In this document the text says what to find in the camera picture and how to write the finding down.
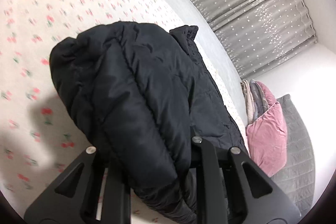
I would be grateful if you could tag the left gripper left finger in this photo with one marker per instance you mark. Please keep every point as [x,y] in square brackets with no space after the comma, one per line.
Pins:
[85,192]

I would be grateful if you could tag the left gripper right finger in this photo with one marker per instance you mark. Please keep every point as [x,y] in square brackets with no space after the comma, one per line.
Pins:
[231,188]

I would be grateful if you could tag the black puffer jacket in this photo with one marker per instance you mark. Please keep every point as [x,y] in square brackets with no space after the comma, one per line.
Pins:
[139,94]

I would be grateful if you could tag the stack of folded clothes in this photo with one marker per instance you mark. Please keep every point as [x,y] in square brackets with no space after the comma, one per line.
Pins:
[255,99]

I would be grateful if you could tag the pink velvet pillow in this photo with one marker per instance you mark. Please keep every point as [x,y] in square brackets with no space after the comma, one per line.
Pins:
[267,136]

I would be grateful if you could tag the grey quilted headboard cushion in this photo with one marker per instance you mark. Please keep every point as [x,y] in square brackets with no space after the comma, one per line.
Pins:
[297,178]

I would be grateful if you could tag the grey dotted curtain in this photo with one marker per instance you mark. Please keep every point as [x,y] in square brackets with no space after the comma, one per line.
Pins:
[259,35]

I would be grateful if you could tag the cherry print bed sheet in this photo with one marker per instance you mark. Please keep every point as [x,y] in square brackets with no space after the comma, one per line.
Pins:
[38,138]

